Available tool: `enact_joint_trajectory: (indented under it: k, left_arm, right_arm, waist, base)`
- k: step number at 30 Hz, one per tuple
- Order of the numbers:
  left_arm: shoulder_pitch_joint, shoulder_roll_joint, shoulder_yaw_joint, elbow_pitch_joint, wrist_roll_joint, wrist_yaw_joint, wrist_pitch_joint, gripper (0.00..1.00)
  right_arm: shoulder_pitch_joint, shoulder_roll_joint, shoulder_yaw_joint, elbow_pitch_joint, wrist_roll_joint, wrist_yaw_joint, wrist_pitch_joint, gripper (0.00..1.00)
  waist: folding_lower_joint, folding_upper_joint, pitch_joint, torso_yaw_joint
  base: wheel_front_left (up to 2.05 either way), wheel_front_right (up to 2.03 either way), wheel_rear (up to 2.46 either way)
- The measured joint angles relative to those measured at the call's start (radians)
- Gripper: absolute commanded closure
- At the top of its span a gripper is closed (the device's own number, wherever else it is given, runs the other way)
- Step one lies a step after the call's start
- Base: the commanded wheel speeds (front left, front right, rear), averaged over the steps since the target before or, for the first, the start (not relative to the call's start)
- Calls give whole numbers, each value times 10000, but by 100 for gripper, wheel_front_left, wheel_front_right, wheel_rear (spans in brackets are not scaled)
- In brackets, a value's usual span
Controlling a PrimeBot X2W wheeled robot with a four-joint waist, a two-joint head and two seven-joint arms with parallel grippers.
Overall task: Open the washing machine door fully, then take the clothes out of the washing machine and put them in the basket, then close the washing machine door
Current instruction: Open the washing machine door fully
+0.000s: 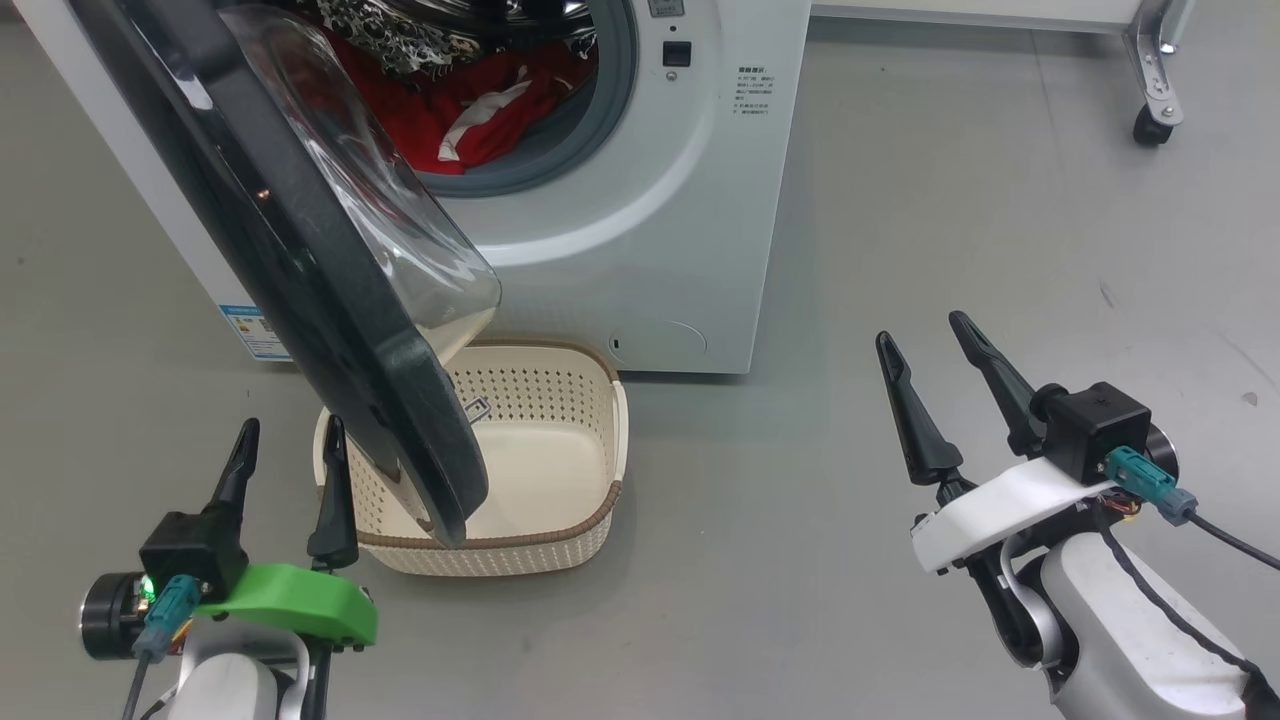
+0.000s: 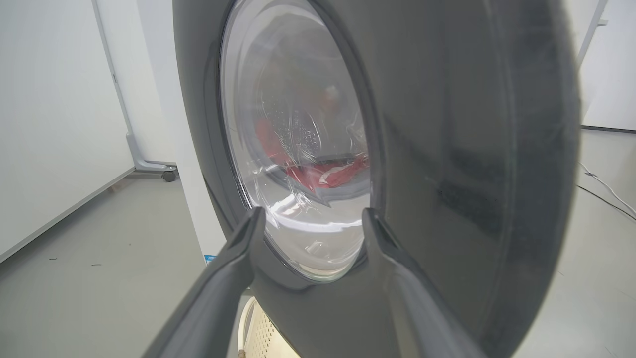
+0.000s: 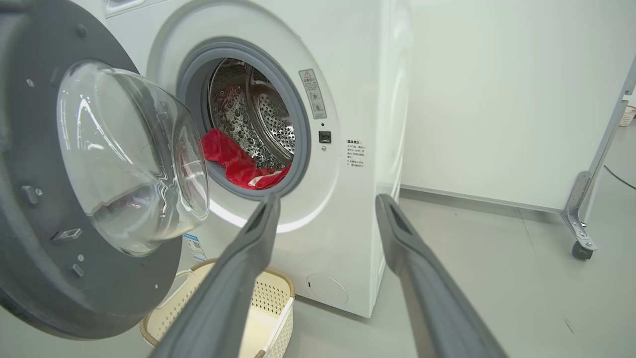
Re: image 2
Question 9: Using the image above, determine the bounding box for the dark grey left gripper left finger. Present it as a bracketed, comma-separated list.
[142, 207, 266, 358]

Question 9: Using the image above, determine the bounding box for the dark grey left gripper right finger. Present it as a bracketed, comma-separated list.
[363, 208, 487, 358]

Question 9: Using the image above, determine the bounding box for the red garment with white trim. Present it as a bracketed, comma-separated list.
[256, 117, 371, 192]

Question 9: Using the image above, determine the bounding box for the black round glass washer door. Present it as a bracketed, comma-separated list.
[172, 0, 582, 358]

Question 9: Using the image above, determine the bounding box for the cream perforated plastic laundry basket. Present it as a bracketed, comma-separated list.
[238, 297, 304, 358]

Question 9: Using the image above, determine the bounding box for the white front-load washing machine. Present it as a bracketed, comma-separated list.
[137, 0, 229, 265]

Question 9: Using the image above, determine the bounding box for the white wheeled partition panel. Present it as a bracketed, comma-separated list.
[92, 0, 177, 182]

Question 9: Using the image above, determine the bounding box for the black floor cable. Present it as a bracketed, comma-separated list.
[576, 185, 636, 222]

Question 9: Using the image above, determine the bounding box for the white floor cable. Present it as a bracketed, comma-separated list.
[579, 162, 636, 217]

